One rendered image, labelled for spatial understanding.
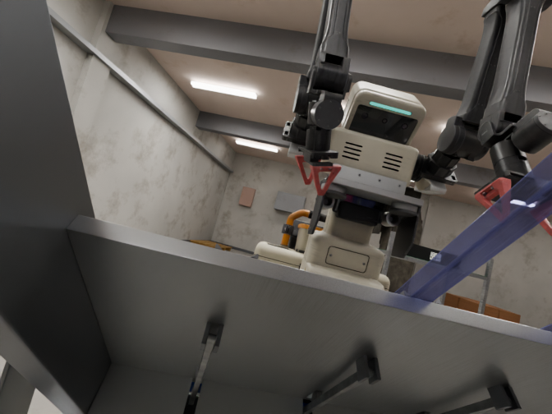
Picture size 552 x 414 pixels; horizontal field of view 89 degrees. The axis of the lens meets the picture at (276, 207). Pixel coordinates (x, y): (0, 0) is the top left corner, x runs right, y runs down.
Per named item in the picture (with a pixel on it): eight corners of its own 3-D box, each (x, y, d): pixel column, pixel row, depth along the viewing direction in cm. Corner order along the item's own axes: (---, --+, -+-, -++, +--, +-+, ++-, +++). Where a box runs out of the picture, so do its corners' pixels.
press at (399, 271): (415, 310, 617) (441, 187, 641) (355, 292, 637) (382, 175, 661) (396, 297, 758) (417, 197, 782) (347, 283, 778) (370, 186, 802)
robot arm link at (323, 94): (349, 75, 63) (312, 66, 62) (366, 68, 52) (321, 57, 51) (335, 129, 67) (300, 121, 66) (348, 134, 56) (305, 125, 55)
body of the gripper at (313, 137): (310, 161, 62) (314, 126, 59) (297, 153, 71) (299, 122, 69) (338, 161, 63) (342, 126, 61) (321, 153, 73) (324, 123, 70)
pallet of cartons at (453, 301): (522, 342, 567) (526, 317, 571) (468, 326, 579) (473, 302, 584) (478, 321, 708) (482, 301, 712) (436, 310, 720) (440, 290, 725)
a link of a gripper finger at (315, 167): (310, 199, 63) (314, 156, 60) (301, 190, 69) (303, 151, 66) (338, 198, 64) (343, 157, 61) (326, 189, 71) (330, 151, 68)
